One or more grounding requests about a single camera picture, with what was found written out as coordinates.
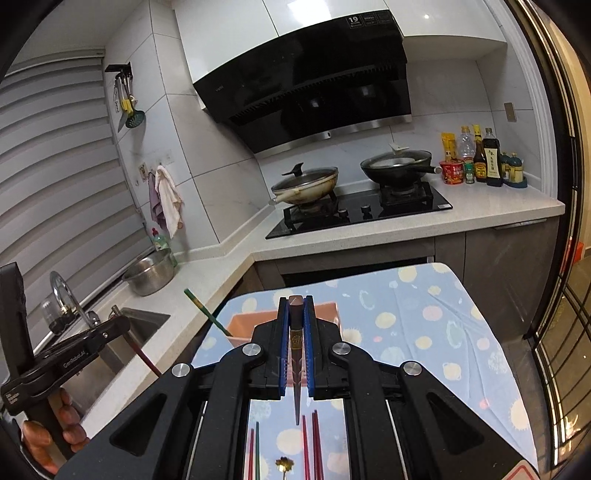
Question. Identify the teal condiment jar set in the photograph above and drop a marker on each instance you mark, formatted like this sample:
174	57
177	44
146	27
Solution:
515	173

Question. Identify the chrome faucet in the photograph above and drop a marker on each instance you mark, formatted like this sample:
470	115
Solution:
62	286

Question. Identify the black pan with lid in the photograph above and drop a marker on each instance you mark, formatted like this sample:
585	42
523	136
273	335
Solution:
397	166

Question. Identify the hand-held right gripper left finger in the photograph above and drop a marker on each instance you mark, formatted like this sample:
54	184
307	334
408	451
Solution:
282	360

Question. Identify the red instant noodle cup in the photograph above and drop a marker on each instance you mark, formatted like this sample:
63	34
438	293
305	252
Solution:
451	173

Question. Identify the black glass gas stove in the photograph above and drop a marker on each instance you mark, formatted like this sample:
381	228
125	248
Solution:
360	210

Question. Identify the glass panel sliding door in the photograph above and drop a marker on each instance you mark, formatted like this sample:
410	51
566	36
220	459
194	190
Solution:
568	230

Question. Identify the green dish soap bottle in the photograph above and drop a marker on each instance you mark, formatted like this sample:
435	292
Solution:
162	244

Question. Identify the black range hood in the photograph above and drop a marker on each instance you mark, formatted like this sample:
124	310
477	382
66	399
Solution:
314	83

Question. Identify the dark sink caddy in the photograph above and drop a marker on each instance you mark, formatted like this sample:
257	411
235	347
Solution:
62	323

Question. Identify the white hanging towel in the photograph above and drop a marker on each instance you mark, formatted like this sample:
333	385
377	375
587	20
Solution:
170	198

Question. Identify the small metal sink fixture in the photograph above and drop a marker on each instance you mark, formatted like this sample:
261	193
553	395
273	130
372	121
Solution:
115	313

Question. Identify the clear plastic bottle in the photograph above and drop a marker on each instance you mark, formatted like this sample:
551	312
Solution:
465	143

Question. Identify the gold spoon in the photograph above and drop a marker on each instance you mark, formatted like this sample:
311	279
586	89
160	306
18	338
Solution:
284	465

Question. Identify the brown chopstick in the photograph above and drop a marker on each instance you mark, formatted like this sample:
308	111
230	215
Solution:
296	341

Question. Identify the person's left hand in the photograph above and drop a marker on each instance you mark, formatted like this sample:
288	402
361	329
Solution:
77	436

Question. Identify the purple hanging cloth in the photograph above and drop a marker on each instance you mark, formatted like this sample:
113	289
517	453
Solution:
154	203

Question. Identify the black wall utensil rack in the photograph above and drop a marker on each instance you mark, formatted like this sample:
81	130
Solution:
119	69

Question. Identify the red chopstick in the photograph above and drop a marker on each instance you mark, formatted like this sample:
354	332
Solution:
315	447
251	457
138	323
305	447

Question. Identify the pink plastic utensil basket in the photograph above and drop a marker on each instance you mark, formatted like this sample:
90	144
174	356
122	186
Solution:
240	325

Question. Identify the wall power outlet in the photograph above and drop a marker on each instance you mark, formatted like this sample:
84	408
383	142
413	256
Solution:
143	170

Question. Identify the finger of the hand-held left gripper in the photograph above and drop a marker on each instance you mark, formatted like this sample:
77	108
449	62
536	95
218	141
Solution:
108	332

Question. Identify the grey base cabinets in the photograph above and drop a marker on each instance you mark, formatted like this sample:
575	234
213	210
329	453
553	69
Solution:
498	277

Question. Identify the yellow packet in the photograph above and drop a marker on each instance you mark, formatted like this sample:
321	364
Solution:
448	145

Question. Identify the yellow-capped sauce bottle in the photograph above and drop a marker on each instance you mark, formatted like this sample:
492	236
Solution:
480	161

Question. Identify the cream wok with lid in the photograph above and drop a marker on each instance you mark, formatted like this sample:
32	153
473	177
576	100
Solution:
304	184

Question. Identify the grey wall switch plate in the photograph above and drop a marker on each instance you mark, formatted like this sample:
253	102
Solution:
509	112

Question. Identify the blue printed tablecloth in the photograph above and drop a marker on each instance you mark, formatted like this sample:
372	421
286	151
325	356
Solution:
415	332

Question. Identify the small green-capped spice jar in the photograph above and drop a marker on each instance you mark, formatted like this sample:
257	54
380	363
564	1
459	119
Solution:
469	174

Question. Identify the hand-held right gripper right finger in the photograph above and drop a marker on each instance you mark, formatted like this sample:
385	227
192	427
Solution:
310	360

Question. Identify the dark soy sauce bottle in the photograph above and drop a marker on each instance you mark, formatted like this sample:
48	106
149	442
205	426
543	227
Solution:
493	161

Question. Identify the stainless steel bowl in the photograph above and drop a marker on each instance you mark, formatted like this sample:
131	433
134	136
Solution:
148	277

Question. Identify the grey window blind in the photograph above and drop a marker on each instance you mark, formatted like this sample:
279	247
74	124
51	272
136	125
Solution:
55	184

